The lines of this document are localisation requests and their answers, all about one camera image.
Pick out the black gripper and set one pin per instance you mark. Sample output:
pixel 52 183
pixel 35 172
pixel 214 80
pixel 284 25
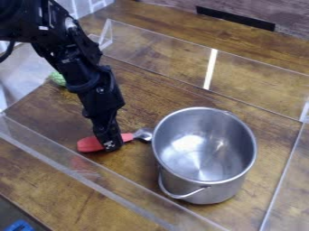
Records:
pixel 102 100

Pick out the pink handled metal spoon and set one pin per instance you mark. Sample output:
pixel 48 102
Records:
pixel 90 144

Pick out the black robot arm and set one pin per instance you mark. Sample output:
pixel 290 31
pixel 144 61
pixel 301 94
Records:
pixel 41 23

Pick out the stainless steel pot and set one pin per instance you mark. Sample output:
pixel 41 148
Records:
pixel 205 150

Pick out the green bitter gourd toy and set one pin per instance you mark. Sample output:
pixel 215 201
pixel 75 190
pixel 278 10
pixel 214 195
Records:
pixel 56 77

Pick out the clear acrylic barrier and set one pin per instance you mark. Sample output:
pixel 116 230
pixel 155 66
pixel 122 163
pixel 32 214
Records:
pixel 106 191

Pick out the blue object at corner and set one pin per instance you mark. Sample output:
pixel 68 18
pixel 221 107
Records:
pixel 20 225

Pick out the black wall vent strip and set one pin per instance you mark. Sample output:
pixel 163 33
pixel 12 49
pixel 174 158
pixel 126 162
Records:
pixel 235 18

